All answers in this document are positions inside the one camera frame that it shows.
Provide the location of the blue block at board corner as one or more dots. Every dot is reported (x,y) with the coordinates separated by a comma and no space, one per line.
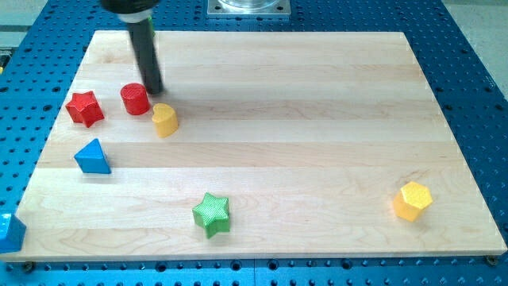
(12,233)

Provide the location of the blue perforated metal table plate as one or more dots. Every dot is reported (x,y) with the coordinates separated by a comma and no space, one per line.
(41,70)

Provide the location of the blue triangle block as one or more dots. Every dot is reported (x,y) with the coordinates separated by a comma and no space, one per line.
(92,159)

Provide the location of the wooden board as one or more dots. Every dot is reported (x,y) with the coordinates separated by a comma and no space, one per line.
(309,135)

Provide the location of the red star block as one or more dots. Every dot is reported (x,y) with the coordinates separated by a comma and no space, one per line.
(84,108)

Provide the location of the red cylinder block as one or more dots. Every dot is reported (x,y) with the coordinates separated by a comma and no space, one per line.
(135,98)

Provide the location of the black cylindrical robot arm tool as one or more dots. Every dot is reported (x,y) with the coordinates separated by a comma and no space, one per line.
(137,15)

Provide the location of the yellow hexagon block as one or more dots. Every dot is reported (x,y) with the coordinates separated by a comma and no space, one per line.
(411,201)

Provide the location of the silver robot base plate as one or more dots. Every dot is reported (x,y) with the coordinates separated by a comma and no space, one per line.
(248,7)

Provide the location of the green block behind arm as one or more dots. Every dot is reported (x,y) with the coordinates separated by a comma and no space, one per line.
(150,21)

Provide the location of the green star block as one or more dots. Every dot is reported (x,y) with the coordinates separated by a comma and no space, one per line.
(212,214)

